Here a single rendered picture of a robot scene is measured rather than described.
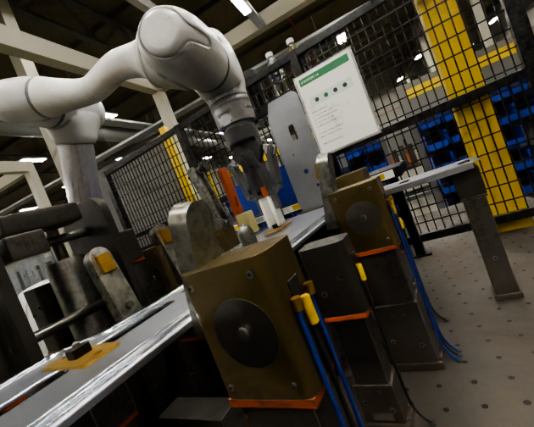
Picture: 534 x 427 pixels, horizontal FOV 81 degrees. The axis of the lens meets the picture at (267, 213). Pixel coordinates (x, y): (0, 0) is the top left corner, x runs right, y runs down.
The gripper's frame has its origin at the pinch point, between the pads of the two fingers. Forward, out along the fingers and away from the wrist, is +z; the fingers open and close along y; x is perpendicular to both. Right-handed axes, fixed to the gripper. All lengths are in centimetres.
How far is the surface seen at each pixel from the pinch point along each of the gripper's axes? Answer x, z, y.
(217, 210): 0.0, -4.8, -14.4
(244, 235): -14.3, 1.8, 0.5
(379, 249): -8.7, 11.8, 21.6
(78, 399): -52, 5, 9
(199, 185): -1.9, -12.1, -15.0
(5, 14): 390, -608, -676
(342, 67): 54, -36, 17
